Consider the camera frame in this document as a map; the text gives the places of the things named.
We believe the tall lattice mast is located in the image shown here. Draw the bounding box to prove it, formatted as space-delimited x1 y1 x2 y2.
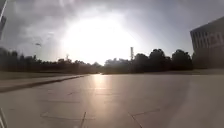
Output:
129 46 135 62

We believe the dark kerb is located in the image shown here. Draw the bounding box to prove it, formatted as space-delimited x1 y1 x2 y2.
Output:
0 75 86 94

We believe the grey pavement strip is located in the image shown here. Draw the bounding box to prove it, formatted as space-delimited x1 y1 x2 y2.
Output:
0 75 81 90

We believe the large building with window grid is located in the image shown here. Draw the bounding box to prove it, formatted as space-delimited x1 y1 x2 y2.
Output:
189 16 224 70

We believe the grey paved plaza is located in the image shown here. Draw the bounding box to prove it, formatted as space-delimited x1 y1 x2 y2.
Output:
0 73 224 128

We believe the row of dark trees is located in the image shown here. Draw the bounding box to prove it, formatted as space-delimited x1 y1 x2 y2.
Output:
0 48 194 75

